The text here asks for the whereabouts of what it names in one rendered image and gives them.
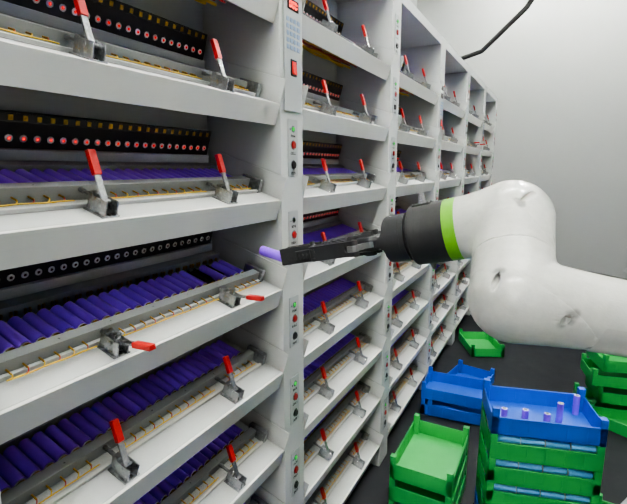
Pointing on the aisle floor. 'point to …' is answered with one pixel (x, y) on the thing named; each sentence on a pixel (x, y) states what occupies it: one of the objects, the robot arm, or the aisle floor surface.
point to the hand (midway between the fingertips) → (301, 253)
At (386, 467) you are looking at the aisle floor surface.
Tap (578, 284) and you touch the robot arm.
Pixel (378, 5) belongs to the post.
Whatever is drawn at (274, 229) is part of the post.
